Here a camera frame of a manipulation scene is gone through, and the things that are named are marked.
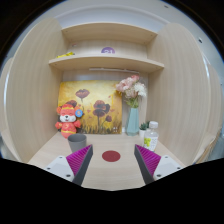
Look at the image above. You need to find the lower wooden shelf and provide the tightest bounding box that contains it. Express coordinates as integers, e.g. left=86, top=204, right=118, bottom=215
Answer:
left=49, top=54, right=164, bottom=73

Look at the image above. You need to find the red round coaster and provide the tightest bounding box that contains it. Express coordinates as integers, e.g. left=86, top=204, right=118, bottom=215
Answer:
left=102, top=150, right=121, bottom=162

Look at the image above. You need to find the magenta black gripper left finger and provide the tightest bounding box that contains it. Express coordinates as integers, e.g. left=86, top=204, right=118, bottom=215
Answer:
left=66, top=145, right=93, bottom=186

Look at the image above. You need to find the grey plastic cup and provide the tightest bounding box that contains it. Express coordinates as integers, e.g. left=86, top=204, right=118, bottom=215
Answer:
left=68, top=133, right=87, bottom=152

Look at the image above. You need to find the teal ceramic vase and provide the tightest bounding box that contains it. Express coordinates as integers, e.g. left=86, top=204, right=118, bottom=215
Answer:
left=126, top=108, right=139, bottom=136

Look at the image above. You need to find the pink white flower bouquet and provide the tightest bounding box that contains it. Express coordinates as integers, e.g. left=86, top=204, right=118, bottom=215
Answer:
left=116, top=75, right=147, bottom=108

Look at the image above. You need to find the purple round object on shelf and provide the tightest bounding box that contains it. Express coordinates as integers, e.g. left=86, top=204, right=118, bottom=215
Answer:
left=101, top=47, right=115, bottom=54

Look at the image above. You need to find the red plush mascot toy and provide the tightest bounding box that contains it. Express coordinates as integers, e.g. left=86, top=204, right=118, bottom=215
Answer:
left=55, top=104, right=83, bottom=138

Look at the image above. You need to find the yellow object on shelf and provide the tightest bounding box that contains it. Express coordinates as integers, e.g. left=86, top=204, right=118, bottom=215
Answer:
left=56, top=51, right=75, bottom=58

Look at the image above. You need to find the clear plastic water bottle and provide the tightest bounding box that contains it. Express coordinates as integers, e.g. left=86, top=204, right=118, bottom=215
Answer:
left=144, top=121, right=159, bottom=151

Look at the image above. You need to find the wooden shelf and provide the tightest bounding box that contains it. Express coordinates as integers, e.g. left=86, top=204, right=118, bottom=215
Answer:
left=62, top=22, right=157, bottom=45
left=49, top=54, right=164, bottom=73

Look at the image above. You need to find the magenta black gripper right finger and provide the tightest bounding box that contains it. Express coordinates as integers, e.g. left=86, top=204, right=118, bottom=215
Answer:
left=134, top=145, right=161, bottom=184

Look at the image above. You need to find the small potted succulent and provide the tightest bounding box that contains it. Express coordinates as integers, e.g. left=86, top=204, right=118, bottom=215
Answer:
left=139, top=122, right=148, bottom=137

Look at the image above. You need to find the yellow poppy flower painting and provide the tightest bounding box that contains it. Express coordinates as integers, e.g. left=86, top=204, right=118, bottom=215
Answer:
left=57, top=80, right=122, bottom=134

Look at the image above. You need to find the upper wooden shelf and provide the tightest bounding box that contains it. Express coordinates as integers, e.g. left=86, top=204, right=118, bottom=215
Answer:
left=62, top=22, right=157, bottom=45

